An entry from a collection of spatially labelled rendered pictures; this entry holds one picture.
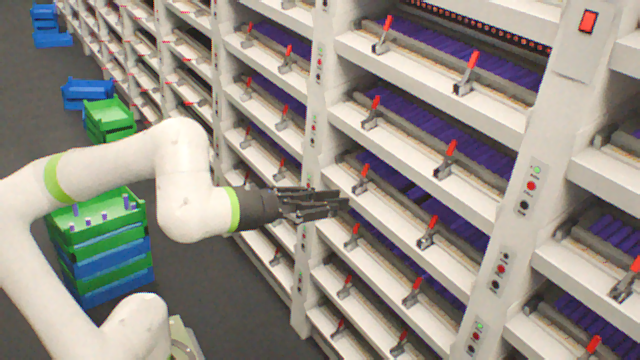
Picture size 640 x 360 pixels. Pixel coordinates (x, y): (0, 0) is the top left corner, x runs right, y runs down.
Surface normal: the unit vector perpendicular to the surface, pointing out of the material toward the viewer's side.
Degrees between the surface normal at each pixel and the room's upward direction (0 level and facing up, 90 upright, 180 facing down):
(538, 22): 105
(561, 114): 90
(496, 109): 15
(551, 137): 90
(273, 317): 0
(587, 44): 90
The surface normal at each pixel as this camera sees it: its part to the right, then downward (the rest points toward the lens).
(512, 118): -0.12, -0.75
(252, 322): 0.10, -0.85
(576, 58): -0.82, 0.23
